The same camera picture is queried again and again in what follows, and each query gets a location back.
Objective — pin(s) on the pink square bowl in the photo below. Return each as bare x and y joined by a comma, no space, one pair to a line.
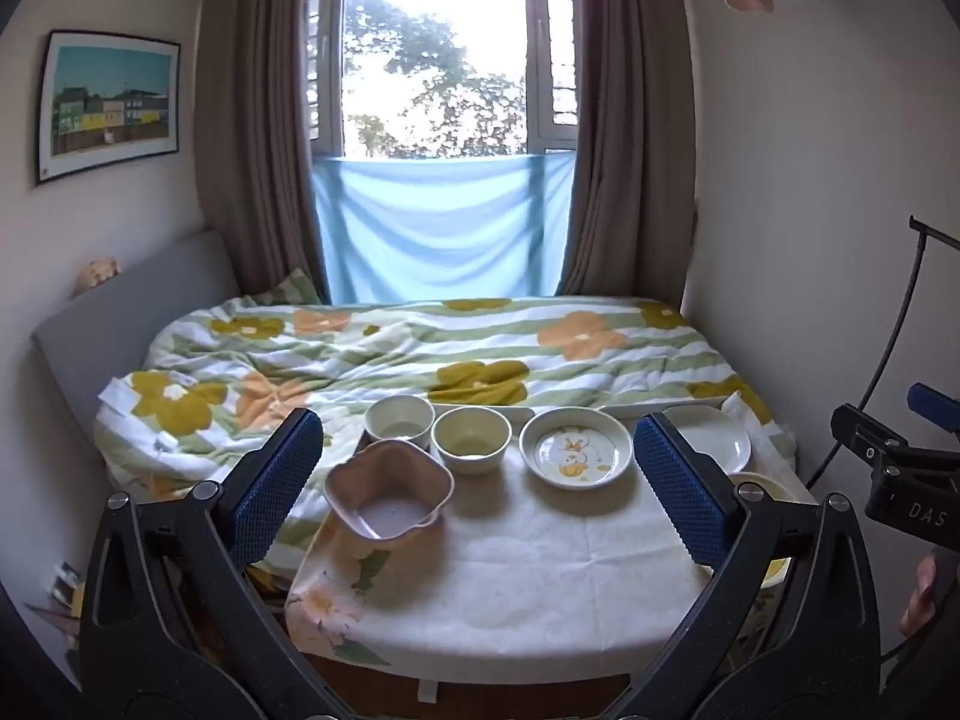
390,491

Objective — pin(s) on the light blue cloth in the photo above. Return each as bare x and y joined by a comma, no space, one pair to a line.
442,232

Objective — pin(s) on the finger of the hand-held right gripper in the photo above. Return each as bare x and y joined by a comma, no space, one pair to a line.
862,431
931,399

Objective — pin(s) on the white floral tablecloth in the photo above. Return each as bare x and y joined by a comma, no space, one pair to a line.
525,562

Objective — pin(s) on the duck print plate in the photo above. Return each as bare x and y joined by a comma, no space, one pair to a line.
576,454

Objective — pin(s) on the grey headboard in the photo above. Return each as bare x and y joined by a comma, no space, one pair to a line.
135,307

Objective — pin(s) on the person's right hand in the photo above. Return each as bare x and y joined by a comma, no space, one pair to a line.
919,600

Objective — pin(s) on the framed wall picture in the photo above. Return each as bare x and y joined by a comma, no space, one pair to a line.
109,105

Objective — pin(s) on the cream bowl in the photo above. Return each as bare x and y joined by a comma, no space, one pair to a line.
472,439

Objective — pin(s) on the plain white plate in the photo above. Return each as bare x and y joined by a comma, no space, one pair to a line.
712,439

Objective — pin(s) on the white bowl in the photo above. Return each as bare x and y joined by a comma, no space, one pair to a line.
400,420

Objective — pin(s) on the small plush toy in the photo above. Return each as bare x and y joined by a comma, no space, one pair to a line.
97,274

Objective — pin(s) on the floral pillow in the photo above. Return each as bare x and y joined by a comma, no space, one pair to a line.
289,289

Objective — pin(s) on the floral striped blanket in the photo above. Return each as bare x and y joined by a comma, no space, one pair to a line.
375,352

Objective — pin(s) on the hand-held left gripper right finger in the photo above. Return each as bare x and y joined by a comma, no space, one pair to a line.
682,491

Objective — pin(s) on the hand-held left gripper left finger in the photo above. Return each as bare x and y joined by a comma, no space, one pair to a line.
274,491

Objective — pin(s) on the brown cardboard box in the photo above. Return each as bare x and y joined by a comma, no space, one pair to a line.
71,600

